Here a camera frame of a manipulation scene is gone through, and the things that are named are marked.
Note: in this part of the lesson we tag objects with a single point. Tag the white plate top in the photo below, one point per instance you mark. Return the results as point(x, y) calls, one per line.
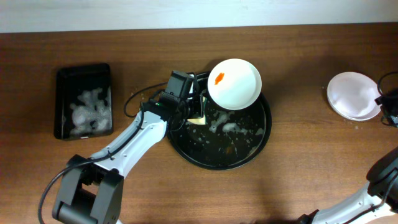
point(234, 84)

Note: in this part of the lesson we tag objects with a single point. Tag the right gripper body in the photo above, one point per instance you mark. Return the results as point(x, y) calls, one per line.
point(388, 106)

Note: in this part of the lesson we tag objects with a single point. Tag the black rectangular tray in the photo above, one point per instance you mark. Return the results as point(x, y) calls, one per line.
point(83, 102)

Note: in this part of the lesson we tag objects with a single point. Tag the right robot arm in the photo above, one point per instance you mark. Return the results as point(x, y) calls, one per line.
point(377, 199)

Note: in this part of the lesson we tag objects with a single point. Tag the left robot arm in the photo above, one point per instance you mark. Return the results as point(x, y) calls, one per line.
point(91, 189)

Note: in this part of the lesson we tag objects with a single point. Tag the round black tray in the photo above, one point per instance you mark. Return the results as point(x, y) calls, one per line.
point(229, 139)

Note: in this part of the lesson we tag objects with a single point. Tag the yellow sponge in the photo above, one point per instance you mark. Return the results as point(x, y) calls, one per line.
point(197, 111)

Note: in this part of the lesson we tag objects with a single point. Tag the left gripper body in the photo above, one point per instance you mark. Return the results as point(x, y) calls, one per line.
point(193, 101)

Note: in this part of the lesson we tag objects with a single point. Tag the pinkish white plate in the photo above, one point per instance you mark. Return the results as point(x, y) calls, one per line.
point(352, 93)

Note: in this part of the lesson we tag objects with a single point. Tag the light blue-grey plate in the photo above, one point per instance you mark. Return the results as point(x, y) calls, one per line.
point(366, 117)

